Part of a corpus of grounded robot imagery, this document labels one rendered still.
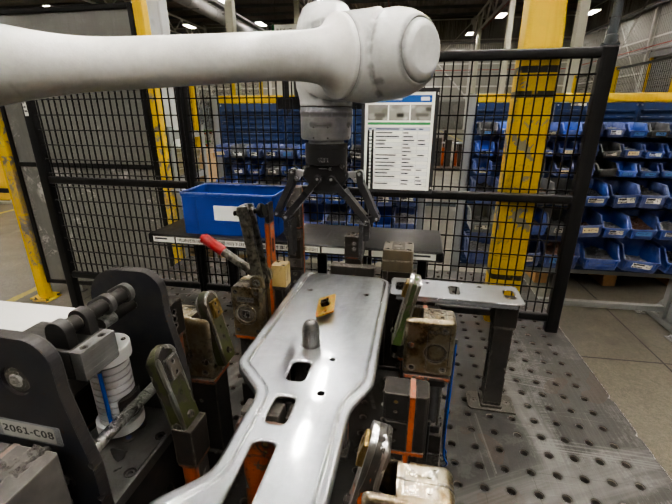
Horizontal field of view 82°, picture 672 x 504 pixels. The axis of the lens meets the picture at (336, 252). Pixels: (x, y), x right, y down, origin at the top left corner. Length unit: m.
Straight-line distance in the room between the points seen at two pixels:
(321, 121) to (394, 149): 0.60
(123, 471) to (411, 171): 1.02
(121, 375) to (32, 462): 0.14
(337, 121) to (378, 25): 0.20
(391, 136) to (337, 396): 0.86
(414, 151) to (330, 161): 0.60
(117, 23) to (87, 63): 2.36
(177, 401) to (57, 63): 0.43
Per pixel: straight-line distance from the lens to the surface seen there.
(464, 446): 0.99
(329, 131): 0.67
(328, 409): 0.58
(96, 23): 3.03
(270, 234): 0.88
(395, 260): 1.00
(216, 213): 1.24
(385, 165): 1.26
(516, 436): 1.06
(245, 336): 0.87
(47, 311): 1.13
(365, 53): 0.52
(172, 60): 0.54
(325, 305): 0.80
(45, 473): 0.49
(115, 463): 0.63
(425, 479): 0.45
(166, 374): 0.56
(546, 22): 1.34
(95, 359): 0.49
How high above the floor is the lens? 1.38
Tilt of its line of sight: 20 degrees down
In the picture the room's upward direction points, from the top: straight up
